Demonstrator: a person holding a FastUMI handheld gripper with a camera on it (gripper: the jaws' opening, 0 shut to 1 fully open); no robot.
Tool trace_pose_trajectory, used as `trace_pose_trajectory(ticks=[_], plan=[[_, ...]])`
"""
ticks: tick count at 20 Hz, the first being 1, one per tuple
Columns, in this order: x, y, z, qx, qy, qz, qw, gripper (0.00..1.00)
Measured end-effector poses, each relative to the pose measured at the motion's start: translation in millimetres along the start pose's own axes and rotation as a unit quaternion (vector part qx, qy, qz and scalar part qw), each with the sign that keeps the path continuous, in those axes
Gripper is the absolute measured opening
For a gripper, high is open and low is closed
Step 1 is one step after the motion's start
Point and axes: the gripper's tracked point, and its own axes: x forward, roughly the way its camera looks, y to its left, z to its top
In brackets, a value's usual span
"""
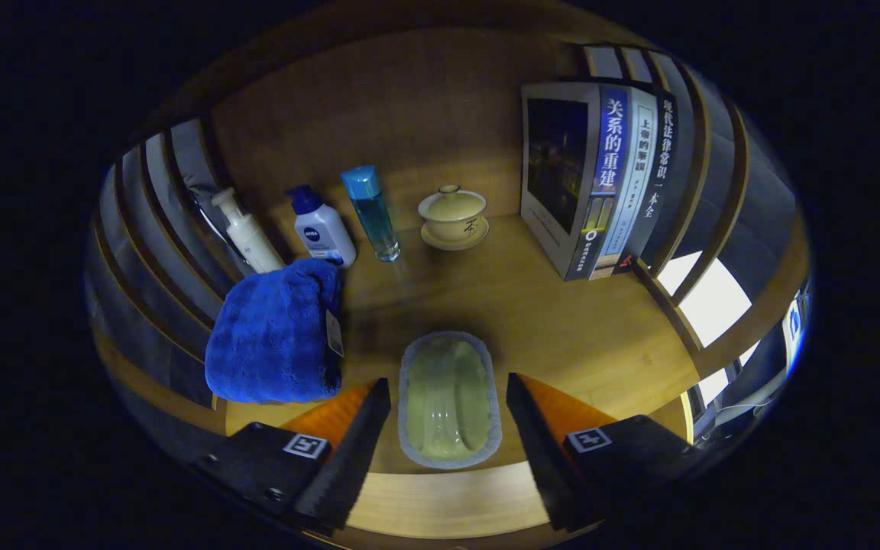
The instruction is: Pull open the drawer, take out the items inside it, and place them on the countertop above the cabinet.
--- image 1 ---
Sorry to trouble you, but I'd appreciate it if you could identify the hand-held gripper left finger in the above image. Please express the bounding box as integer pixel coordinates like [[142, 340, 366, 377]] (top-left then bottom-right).
[[190, 377, 393, 535]]

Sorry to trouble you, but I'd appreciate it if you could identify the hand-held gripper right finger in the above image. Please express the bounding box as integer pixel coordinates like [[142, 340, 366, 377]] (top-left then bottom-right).
[[506, 372, 716, 533]]

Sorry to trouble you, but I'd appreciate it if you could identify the wooden countertop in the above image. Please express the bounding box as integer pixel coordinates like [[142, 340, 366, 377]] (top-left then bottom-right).
[[211, 157, 704, 474]]

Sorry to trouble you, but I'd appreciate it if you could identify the wooden cabinet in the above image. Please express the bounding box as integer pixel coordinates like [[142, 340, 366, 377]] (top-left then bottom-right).
[[85, 0, 814, 550]]

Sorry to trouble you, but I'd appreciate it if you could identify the blue towel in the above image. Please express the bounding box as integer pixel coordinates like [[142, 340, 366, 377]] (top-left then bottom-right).
[[205, 258, 346, 404]]

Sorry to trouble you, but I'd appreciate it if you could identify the white lotion bottle blue cap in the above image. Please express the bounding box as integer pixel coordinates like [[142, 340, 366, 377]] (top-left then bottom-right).
[[285, 185, 358, 268]]

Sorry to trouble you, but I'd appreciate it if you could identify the white pump bottle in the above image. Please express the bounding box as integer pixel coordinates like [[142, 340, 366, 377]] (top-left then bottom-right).
[[210, 187, 286, 274]]

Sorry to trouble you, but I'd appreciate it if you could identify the clear blue bottle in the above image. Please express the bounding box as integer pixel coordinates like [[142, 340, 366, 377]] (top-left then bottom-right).
[[340, 165, 402, 263]]

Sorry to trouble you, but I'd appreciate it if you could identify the beige lidded tea cup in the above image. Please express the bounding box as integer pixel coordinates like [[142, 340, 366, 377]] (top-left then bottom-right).
[[418, 184, 490, 251]]

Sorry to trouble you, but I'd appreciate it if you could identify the blue spine book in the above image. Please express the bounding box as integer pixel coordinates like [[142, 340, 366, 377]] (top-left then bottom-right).
[[520, 82, 630, 282]]

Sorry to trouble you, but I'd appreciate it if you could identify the white spine book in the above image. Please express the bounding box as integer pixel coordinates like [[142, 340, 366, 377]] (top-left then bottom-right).
[[589, 86, 658, 280]]

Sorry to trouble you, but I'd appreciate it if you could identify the black spine book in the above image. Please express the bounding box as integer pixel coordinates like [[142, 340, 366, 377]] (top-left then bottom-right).
[[612, 88, 679, 274]]

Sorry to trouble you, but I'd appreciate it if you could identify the black backdrop cloth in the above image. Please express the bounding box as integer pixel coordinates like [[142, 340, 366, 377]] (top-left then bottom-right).
[[87, 42, 800, 413]]

